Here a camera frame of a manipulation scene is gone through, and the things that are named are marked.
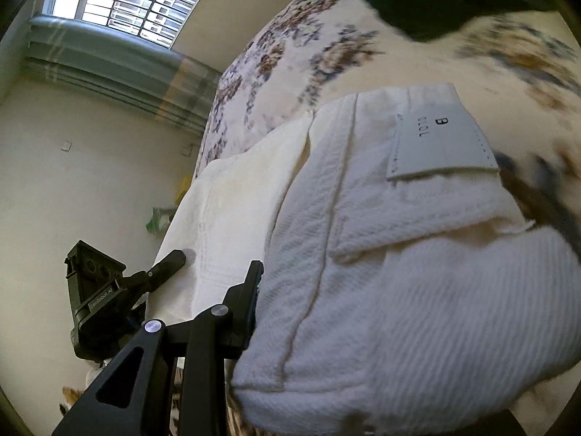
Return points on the white pants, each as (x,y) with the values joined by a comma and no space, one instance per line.
(363,259)

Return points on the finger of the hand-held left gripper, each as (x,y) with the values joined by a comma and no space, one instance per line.
(159,272)

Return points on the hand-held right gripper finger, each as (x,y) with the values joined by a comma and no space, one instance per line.
(206,349)

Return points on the teal fleece blanket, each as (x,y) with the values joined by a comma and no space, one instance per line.
(431,0)

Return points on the green plastic bag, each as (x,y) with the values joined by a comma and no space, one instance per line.
(159,219)

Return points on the teal striped curtain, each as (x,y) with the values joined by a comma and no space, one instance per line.
(113,63)

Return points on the barred window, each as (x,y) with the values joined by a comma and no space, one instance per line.
(136,0)

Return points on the yellow box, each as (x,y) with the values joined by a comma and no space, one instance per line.
(184,186)

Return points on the bed with floral sheet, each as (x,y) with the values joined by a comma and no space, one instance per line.
(317,68)

